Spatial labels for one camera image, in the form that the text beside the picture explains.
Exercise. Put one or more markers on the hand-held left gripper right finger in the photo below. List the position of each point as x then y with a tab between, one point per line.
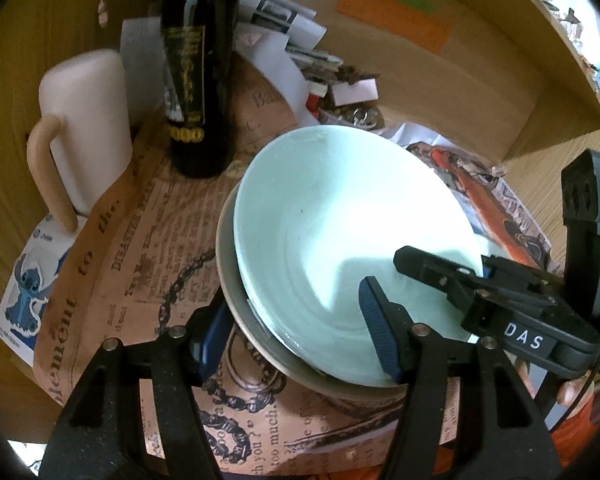
377	325

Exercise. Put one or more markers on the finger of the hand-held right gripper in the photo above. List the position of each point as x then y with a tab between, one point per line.
430	270
520	280

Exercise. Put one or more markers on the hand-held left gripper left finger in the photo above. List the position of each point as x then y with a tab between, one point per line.
212	340

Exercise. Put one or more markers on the white plate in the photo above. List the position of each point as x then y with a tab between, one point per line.
225	260

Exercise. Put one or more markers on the mint plate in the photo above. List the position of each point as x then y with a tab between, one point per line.
330	210

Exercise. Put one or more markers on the person's right forearm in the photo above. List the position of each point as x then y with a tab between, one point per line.
585	440

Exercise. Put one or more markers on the person's right hand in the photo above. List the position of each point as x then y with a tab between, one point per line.
572	392

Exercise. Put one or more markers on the newspaper print tablecloth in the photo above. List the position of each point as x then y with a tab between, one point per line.
130	285

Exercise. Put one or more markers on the small bowl of shells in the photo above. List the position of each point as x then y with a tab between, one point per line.
355	117

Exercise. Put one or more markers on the blue cartoon sticker card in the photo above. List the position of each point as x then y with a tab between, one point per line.
27	290

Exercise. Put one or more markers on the wooden shelf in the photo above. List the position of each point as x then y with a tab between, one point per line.
555	45

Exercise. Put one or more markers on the pile of papers and magazines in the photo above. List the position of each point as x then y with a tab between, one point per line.
285	75

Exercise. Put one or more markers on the beige mug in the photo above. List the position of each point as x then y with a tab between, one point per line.
85	125

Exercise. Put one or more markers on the dark wine bottle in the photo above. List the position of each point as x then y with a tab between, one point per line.
195	85

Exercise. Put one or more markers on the grey paper card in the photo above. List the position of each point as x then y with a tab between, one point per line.
140	60

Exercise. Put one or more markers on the stack of newspapers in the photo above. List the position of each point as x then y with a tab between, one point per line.
280	15

